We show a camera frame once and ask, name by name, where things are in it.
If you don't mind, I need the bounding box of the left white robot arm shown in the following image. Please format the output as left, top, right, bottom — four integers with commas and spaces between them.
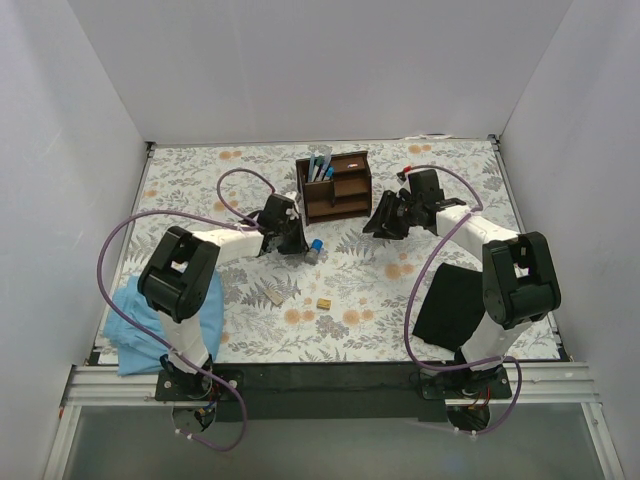
137, 193, 308, 400

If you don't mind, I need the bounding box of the blue capped white marker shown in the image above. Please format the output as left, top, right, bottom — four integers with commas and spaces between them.
323, 167, 334, 181

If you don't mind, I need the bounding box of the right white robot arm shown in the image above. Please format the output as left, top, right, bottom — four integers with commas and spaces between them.
363, 166, 561, 398

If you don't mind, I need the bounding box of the small yellow eraser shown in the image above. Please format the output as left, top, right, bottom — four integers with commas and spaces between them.
316, 298, 331, 310

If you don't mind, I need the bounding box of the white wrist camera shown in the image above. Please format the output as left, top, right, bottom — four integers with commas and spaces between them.
284, 191, 304, 213
396, 166, 412, 183

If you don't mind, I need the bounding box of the black cloth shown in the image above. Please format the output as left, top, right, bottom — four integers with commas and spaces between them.
412, 263, 485, 352

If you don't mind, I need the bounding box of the light blue pen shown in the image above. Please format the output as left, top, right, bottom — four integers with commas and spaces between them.
312, 155, 324, 182

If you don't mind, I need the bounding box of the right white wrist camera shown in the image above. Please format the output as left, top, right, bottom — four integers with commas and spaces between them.
396, 166, 412, 183

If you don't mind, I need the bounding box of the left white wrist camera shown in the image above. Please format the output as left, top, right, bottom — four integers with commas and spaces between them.
284, 191, 304, 213

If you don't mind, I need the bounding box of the brown wooden desk organizer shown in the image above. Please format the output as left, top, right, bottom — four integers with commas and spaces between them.
295, 151, 373, 226

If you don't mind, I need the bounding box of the light blue cloth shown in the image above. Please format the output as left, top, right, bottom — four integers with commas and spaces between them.
103, 272, 224, 376

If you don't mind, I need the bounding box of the floral patterned table mat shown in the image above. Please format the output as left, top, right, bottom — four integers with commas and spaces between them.
97, 141, 561, 365

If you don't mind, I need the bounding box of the grey blue glue stick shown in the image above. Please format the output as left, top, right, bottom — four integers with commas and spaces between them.
305, 239, 323, 265

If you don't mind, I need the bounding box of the green capped white marker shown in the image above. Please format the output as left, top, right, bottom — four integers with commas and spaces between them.
307, 154, 316, 182

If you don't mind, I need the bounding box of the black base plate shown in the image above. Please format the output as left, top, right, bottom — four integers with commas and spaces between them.
154, 364, 511, 425

